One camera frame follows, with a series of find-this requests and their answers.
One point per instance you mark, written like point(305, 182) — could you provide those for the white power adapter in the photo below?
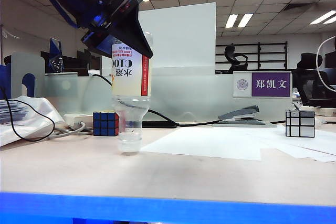
point(94, 72)

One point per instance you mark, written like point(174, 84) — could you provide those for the stack of printed papers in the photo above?
point(10, 112)

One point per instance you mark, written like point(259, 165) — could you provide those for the grey metal bookend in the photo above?
point(25, 66)

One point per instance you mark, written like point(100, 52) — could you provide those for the black mesh office chair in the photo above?
point(309, 82)

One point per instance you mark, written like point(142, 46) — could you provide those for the grey stapler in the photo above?
point(240, 115)

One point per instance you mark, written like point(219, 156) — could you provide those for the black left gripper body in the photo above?
point(119, 3)

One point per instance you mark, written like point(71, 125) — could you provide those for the blue triangular trophy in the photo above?
point(55, 56)

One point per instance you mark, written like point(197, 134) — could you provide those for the clear plastic bottle with label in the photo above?
point(131, 77)

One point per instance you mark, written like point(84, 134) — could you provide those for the frosted glass desk divider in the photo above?
point(183, 93)

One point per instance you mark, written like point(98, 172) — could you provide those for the colourful Rubik's cube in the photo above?
point(105, 124)

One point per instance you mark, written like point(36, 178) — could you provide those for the white plastic bag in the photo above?
point(39, 113)

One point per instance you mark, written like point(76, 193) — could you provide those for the white paper sheet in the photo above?
point(302, 146)
point(210, 144)

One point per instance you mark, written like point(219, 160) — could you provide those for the silver mirror cube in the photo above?
point(299, 124)

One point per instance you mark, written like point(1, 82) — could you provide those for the purple and white name plate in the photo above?
point(270, 84)

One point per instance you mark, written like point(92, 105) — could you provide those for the white power strip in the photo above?
point(74, 119)

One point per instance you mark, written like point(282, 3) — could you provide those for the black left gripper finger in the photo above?
point(98, 41)
point(134, 35)

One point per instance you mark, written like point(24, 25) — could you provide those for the blue file holder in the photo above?
point(4, 82)

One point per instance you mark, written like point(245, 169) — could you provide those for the white partition board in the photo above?
point(183, 40)

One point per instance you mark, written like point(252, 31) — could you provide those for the black shelf rack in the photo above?
point(270, 53)

